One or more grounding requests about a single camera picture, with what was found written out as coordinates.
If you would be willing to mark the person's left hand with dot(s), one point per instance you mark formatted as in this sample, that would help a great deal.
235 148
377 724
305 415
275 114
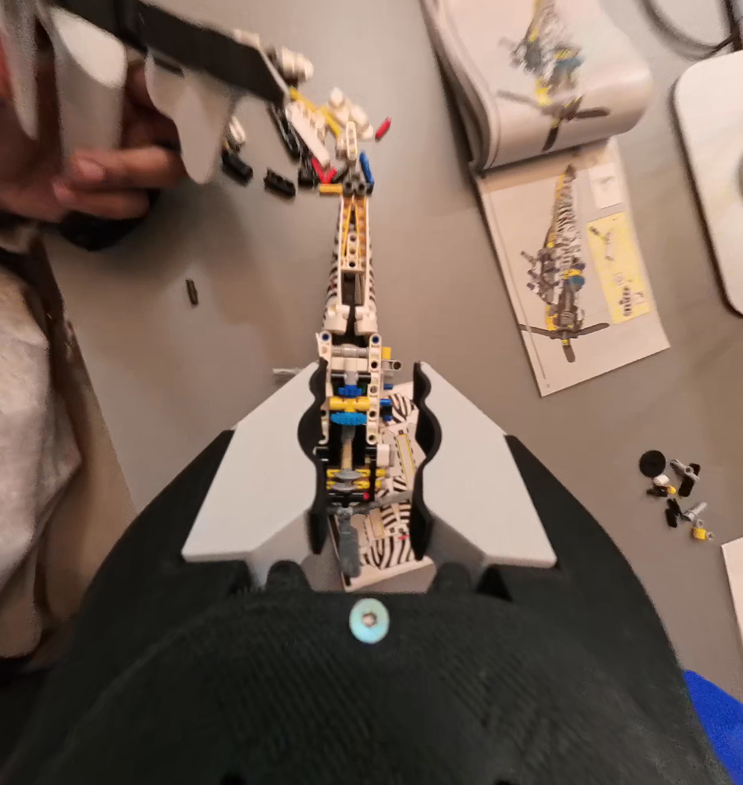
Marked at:
101 184

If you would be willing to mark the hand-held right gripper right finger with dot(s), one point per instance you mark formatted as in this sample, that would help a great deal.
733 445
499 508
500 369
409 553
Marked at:
488 503

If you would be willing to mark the zebra striped lego helicopter model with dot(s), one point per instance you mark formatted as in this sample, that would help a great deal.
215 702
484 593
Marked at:
353 417

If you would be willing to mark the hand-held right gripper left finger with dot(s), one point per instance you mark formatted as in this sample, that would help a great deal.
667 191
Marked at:
248 497

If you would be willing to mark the person's left forearm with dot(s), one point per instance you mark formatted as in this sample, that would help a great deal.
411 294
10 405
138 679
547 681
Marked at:
15 398

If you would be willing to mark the pile of lego pieces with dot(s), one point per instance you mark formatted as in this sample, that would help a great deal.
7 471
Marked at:
310 122

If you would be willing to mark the small cluster of lego parts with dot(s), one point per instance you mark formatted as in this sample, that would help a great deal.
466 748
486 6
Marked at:
652 463

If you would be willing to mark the open lego instruction booklet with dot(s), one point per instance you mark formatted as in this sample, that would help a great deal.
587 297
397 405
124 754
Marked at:
592 306

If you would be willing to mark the zebra sticker sheet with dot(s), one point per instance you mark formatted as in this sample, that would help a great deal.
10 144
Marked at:
399 441

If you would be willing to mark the black lego connector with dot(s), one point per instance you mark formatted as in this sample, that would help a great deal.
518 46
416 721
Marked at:
192 293

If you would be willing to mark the blue plastic bin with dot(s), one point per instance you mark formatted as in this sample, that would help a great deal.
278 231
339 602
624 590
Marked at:
733 736

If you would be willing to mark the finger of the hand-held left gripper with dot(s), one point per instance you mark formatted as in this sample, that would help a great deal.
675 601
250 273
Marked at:
212 55

